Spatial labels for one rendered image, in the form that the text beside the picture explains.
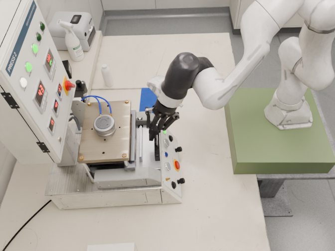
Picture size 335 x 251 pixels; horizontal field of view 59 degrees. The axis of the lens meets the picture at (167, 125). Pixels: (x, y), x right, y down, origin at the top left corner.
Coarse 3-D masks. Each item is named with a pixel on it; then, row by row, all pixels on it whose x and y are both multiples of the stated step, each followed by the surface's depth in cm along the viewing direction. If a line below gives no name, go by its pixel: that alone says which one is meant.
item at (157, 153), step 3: (156, 135) 121; (156, 138) 120; (159, 138) 122; (156, 141) 119; (159, 141) 120; (156, 144) 118; (159, 144) 119; (156, 147) 117; (159, 147) 118; (156, 150) 117; (159, 150) 117; (156, 153) 116; (159, 153) 116; (156, 156) 115; (159, 156) 116; (156, 159) 117; (159, 159) 117
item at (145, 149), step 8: (144, 128) 128; (144, 136) 126; (136, 144) 123; (144, 144) 123; (152, 144) 123; (136, 152) 121; (144, 152) 121; (152, 152) 121; (136, 160) 119; (144, 160) 119; (152, 160) 118; (160, 160) 118; (160, 168) 116
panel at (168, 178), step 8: (168, 136) 139; (176, 144) 146; (168, 152) 133; (176, 152) 143; (168, 160) 131; (176, 160) 139; (168, 176) 125; (176, 176) 133; (168, 184) 123; (176, 184) 130; (176, 192) 128
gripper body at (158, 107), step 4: (156, 104) 101; (160, 104) 98; (156, 108) 102; (160, 108) 99; (164, 108) 98; (168, 108) 98; (172, 108) 98; (176, 108) 101; (156, 112) 103; (164, 112) 100; (168, 112) 100; (172, 112) 101; (156, 116) 105; (164, 116) 105; (168, 116) 106
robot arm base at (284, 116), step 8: (304, 96) 132; (272, 104) 136; (280, 104) 130; (296, 104) 129; (304, 104) 135; (264, 112) 143; (272, 112) 137; (280, 112) 133; (288, 112) 132; (296, 112) 132; (304, 112) 133; (272, 120) 139; (280, 120) 135; (288, 120) 135; (296, 120) 136; (304, 120) 137; (312, 120) 140; (280, 128) 137; (288, 128) 137; (296, 128) 138
